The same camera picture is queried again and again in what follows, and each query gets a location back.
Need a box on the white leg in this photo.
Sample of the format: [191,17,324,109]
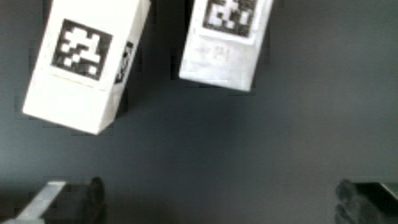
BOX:
[179,0,273,91]
[22,0,150,134]

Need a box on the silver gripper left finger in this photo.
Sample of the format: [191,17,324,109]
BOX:
[10,177,106,224]

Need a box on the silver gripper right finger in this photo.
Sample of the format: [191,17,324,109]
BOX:
[333,179,398,224]

